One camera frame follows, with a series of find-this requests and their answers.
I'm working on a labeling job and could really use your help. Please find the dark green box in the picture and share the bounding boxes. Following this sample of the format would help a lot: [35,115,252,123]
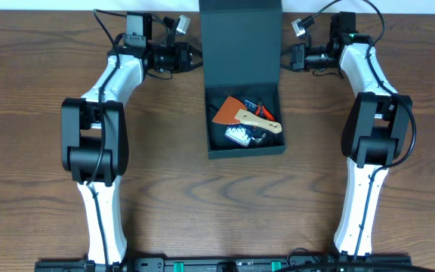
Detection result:
[199,0,286,159]

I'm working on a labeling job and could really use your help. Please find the red handled pliers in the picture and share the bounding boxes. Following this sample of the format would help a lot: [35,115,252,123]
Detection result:
[255,99,276,122]

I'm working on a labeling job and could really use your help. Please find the orange scraper wooden handle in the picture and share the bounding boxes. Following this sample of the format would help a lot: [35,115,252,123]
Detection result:
[212,97,282,134]

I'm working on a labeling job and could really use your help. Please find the small claw hammer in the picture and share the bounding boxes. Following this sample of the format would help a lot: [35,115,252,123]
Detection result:
[253,132,267,145]

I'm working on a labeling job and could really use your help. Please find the blue screwdriver bit set case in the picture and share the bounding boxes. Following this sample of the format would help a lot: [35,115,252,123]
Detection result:
[224,125,254,147]

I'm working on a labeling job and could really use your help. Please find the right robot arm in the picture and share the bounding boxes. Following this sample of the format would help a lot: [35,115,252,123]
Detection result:
[283,11,416,258]

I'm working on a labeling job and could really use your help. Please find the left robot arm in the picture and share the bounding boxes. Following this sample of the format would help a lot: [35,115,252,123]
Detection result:
[61,11,202,271]

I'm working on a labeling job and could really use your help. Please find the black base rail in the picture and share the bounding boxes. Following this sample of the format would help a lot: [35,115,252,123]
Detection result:
[34,255,413,272]

